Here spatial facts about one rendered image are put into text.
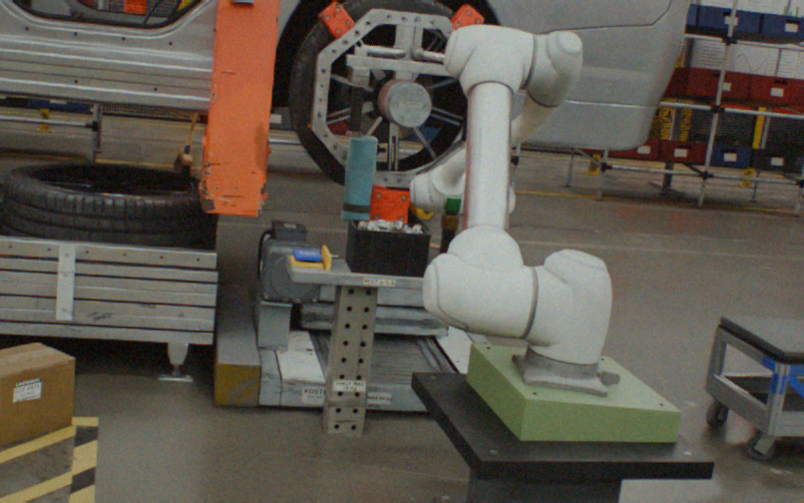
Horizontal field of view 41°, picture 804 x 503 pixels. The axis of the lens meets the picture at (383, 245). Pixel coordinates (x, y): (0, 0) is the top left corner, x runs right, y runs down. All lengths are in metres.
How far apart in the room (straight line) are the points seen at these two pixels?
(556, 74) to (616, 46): 1.17
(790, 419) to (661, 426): 0.92
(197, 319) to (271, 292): 0.24
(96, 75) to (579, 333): 1.83
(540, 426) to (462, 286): 0.32
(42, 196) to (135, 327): 0.47
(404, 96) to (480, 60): 0.76
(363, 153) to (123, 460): 1.17
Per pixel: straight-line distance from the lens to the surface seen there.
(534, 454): 2.13
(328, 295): 3.48
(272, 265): 3.16
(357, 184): 3.23
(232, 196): 2.96
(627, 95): 3.73
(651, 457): 2.23
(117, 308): 3.12
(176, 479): 2.58
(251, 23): 2.91
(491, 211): 2.29
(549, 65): 2.53
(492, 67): 2.47
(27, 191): 3.28
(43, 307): 3.14
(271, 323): 3.26
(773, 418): 3.15
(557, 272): 2.23
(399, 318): 3.51
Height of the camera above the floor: 1.09
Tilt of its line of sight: 12 degrees down
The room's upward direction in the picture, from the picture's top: 6 degrees clockwise
